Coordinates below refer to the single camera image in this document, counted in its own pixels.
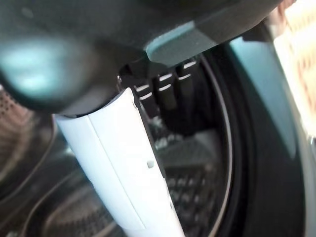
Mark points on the right robot hand black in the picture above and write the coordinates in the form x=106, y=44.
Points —
x=86, y=29

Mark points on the washing machine drum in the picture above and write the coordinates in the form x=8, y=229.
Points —
x=259, y=148

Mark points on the large rectangular wicker basket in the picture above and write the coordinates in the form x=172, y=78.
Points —
x=301, y=49

